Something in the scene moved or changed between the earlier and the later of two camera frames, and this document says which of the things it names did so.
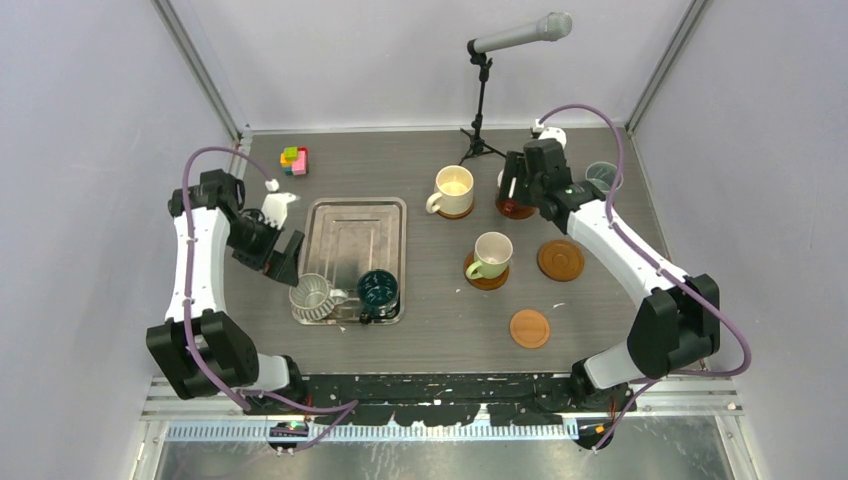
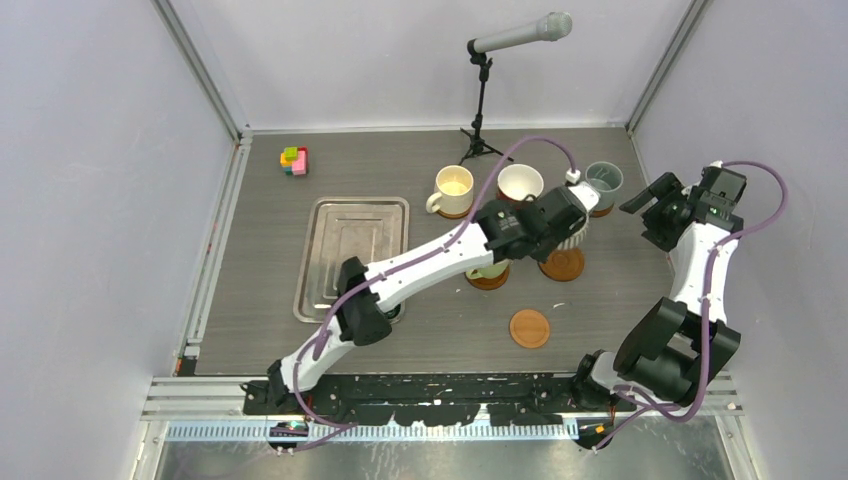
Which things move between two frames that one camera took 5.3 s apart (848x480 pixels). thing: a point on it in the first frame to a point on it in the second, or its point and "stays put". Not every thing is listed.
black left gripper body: [253, 240] to [548, 243]
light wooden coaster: [529, 328] stays put
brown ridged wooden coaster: [485, 284] stays put
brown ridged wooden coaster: [561, 259] stays put
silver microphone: [554, 26] stays put
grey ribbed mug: [313, 299] to [577, 239]
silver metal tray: [345, 237] stays put
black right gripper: [514, 168] to [658, 234]
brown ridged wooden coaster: [456, 216] stays put
